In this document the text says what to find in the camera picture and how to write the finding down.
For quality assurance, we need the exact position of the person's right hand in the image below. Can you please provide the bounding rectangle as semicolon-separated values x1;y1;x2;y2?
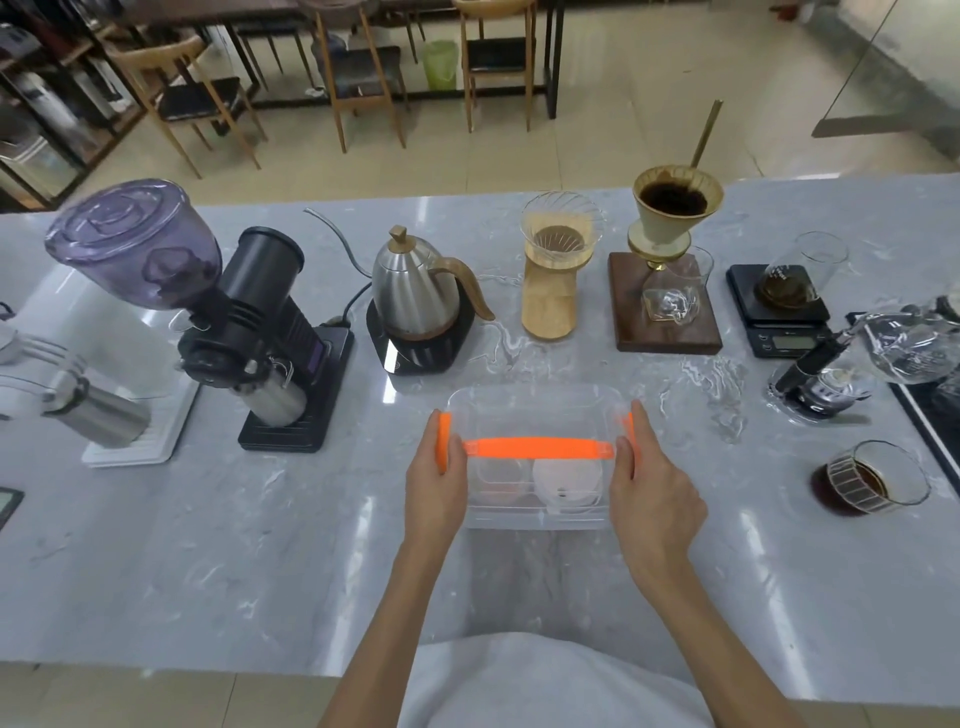
607;401;710;595

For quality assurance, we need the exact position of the clear plastic cup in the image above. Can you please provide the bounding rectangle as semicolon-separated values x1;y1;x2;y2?
475;457;531;508

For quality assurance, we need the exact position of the white grinder with purple hopper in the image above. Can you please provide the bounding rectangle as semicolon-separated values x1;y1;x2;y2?
0;177;226;471

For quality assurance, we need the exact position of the black power cable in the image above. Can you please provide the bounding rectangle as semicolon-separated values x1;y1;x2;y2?
342;281;376;328

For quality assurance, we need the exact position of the glass carafe with coffee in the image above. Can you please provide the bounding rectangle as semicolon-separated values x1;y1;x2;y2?
753;231;851;312

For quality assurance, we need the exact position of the steel dosing cup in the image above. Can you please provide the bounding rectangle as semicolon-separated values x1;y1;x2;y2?
241;358;310;426

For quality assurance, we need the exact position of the cream ceramic dripper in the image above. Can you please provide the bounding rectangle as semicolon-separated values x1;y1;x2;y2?
631;165;726;261

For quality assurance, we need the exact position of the person's white shirt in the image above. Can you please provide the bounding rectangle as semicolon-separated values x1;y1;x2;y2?
395;633;715;728

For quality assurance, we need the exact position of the black digital scale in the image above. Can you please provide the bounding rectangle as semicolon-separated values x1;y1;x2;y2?
725;264;834;360

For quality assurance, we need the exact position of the brass stand with walnut base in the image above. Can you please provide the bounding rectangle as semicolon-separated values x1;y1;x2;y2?
607;99;726;354

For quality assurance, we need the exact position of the glass syphon coffee maker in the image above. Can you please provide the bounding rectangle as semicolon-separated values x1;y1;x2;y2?
766;296;960;418

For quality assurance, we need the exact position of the steel gooseneck kettle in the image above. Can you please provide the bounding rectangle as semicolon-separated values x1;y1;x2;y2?
303;208;497;340

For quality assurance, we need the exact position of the black metal storage shelf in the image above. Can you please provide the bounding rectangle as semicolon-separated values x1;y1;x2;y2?
0;0;149;213

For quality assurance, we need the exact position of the person's right forearm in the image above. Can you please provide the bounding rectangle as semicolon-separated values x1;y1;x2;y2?
636;558;813;728

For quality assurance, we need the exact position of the black grinder base tray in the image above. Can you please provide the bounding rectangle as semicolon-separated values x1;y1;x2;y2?
238;324;356;454

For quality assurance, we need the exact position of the person's left hand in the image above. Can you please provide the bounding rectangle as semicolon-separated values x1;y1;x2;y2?
405;408;471;556

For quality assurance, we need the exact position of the wooden chair black seat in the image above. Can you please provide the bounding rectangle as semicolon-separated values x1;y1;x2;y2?
298;0;411;156
105;33;269;181
453;0;540;135

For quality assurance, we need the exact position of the black coffee grinder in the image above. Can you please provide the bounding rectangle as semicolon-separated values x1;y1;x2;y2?
177;226;333;426

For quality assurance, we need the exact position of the person's left forearm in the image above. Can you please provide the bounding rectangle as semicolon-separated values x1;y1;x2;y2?
318;540;451;728

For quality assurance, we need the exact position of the glass ribbed dripper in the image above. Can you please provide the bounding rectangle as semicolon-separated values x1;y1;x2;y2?
520;191;608;265

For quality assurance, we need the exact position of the clear storage box orange handle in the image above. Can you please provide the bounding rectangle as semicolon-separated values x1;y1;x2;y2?
438;384;651;532

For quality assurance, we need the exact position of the dark dining table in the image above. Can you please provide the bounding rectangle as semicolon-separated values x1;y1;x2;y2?
120;0;566;121

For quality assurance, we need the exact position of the small glass server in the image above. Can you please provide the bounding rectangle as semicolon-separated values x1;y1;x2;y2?
641;246;714;326

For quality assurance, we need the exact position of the black kettle base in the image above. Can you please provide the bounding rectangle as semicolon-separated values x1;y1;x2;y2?
366;296;477;377

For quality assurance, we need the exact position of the green trash bin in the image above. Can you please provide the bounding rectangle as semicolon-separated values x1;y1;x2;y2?
421;39;461;93

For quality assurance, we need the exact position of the ribbed glass cup with coffee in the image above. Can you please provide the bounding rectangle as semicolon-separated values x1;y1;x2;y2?
809;440;933;519

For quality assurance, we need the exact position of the light wooden dripper stand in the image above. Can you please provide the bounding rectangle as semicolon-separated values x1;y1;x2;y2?
521;247;583;343

